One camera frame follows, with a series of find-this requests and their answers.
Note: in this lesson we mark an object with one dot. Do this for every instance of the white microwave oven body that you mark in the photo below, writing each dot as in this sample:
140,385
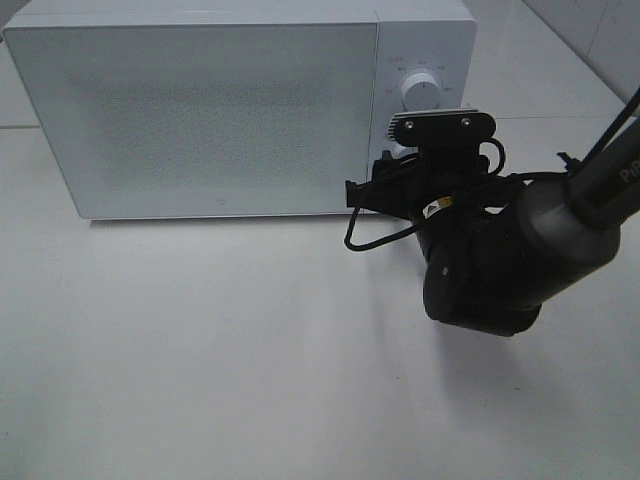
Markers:
435,36

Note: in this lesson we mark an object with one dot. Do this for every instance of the upper white power knob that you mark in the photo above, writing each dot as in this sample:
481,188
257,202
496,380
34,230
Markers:
421,90

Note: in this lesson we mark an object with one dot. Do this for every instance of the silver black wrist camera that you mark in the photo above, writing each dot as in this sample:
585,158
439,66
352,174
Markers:
448,129

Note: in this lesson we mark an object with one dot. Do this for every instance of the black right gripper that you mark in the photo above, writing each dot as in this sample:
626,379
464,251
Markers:
399,187

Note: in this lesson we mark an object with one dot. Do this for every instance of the white microwave door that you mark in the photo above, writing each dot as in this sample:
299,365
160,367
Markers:
183,122

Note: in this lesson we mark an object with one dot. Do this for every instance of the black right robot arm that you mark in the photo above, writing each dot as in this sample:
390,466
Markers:
497,246

